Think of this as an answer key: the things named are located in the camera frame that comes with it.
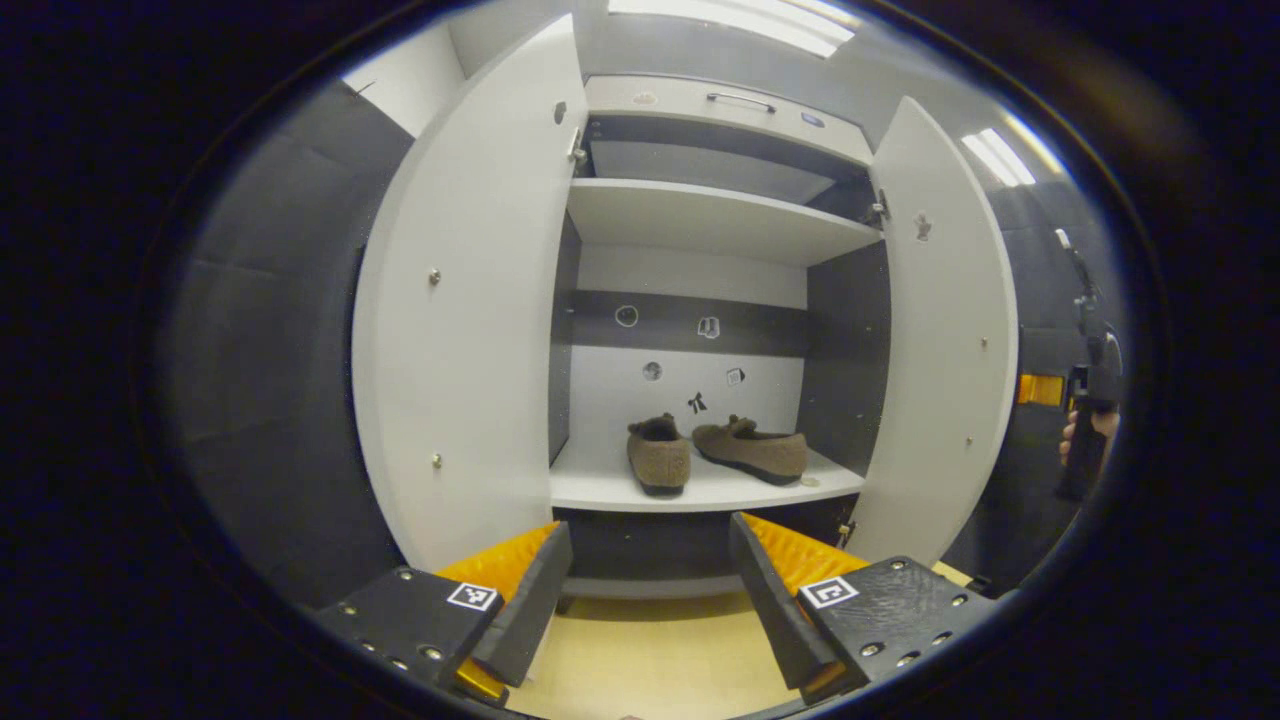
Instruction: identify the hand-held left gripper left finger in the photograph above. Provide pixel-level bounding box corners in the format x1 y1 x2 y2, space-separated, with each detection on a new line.
315 520 574 709

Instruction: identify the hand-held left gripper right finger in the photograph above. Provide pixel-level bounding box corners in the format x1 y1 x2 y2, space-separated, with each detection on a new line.
728 512 1001 706

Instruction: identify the white shoe cabinet door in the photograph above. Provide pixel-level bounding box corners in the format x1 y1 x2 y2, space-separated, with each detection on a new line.
848 95 1021 566
350 12 589 573

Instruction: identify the brown fuzzy shoe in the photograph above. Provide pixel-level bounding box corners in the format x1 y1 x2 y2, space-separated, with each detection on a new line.
692 414 809 487
626 412 693 498

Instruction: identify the white grey shoe cabinet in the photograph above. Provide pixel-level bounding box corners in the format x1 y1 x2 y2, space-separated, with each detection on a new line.
548 75 893 601

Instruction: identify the white cabinet drawer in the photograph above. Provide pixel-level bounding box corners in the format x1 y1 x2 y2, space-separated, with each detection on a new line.
585 75 876 167

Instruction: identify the black tripod stand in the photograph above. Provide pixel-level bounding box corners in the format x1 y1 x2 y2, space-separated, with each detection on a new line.
1052 228 1125 401

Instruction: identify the ceiling light panel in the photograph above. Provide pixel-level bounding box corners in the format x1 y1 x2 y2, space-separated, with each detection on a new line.
962 128 1037 187
608 0 857 57

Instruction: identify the black backdrop cloth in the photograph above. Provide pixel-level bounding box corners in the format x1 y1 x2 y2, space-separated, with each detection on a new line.
165 80 406 611

